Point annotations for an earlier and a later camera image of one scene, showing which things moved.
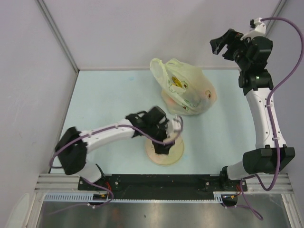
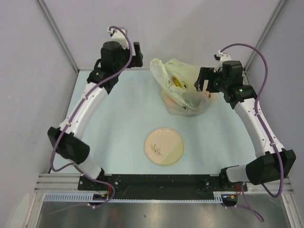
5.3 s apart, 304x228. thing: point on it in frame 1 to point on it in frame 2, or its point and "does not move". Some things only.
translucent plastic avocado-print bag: x=185 y=90 does not move
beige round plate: x=175 y=155 does not move
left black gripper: x=161 y=148 to x=137 y=61
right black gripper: x=217 y=44 to x=206 y=73
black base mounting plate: x=162 y=186 does not move
